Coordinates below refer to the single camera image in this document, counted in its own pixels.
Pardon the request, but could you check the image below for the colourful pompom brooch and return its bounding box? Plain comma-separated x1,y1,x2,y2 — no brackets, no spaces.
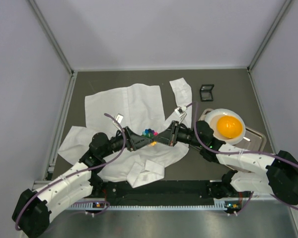
142,128,158,139

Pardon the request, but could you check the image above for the white shirt garment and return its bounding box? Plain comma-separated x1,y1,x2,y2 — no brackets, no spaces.
58,84,189,188

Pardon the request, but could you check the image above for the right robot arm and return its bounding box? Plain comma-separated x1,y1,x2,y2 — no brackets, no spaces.
152,121,298,205

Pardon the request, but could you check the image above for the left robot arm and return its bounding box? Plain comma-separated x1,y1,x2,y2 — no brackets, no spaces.
12,127,157,238

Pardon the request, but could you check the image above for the white bowl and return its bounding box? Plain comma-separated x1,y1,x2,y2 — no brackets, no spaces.
204,109,246,145

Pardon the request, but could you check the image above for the small black open box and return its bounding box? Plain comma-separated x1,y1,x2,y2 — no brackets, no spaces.
199,84,214,102

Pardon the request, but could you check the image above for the metal tray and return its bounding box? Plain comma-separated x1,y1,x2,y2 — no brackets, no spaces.
190,109,267,174

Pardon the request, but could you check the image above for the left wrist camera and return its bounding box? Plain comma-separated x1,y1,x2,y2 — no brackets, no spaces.
113,114,124,129

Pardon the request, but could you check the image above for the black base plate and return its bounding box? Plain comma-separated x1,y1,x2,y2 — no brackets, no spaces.
86,180,250,206

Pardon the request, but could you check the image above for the grey cable duct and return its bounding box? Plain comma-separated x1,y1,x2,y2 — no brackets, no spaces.
69,199,239,211

